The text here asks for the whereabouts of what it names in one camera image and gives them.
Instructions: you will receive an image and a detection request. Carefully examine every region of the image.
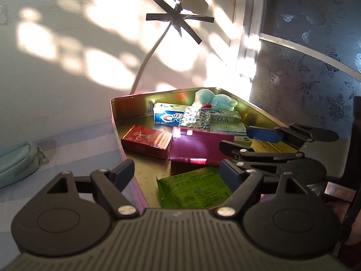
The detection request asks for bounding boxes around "teal zip pencil case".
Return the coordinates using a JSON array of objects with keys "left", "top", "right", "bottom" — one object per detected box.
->
[{"left": 0, "top": 140, "right": 49, "bottom": 188}]

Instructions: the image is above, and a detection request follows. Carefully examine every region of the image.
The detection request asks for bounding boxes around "patterned black white box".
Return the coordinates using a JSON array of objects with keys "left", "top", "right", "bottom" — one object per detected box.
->
[{"left": 179, "top": 106, "right": 211, "bottom": 131}]

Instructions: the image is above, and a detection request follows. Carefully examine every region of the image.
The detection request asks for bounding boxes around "teal plush toy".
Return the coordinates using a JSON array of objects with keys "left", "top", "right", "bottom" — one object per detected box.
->
[{"left": 192, "top": 89, "right": 237, "bottom": 111}]

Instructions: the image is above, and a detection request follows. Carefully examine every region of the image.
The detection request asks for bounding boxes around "red cigarette box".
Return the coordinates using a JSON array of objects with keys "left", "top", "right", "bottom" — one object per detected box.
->
[{"left": 121, "top": 125, "right": 172, "bottom": 160}]

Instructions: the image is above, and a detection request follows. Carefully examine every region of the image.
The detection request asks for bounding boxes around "black tape cross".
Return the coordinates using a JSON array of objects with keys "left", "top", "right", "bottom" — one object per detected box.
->
[{"left": 146, "top": 0, "right": 215, "bottom": 44}]

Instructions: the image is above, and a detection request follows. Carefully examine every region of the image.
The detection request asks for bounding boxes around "frosted floral window pane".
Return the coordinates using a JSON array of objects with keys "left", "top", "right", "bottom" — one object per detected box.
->
[{"left": 250, "top": 0, "right": 360, "bottom": 138}]

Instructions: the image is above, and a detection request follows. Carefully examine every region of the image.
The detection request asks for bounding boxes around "white wall cable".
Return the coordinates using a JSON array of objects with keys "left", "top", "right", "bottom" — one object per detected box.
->
[{"left": 128, "top": 2, "right": 181, "bottom": 95}]

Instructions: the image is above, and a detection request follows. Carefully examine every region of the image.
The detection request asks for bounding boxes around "shiny magenta pouch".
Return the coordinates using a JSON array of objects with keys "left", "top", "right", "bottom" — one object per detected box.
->
[{"left": 168, "top": 127, "right": 234, "bottom": 166}]

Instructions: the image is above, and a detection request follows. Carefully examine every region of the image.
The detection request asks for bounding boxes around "green toothpaste box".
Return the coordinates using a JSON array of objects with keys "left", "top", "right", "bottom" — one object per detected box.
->
[{"left": 210, "top": 110, "right": 241, "bottom": 123}]

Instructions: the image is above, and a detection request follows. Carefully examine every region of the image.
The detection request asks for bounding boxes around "green packet box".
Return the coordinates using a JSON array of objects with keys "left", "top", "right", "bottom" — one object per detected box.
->
[{"left": 157, "top": 166, "right": 232, "bottom": 209}]

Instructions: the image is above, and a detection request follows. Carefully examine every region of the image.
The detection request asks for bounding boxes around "pink biscuit tin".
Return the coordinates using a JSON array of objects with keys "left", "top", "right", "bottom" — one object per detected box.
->
[{"left": 110, "top": 87, "right": 299, "bottom": 212}]

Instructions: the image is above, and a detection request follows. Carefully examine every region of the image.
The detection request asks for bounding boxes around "Crest toothpaste box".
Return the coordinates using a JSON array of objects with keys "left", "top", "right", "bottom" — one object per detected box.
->
[{"left": 153, "top": 102, "right": 196, "bottom": 126}]

